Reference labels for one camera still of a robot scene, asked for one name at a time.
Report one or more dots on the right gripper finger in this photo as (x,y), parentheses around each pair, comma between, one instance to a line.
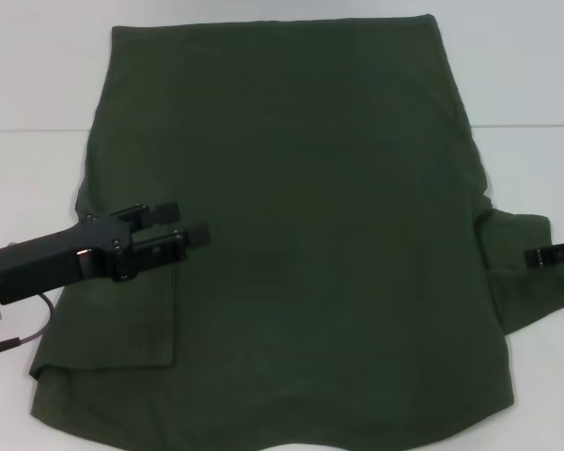
(552,256)

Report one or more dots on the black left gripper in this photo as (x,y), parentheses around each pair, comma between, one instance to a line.
(51,263)

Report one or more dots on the dark green t-shirt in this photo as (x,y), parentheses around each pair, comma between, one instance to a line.
(310,211)

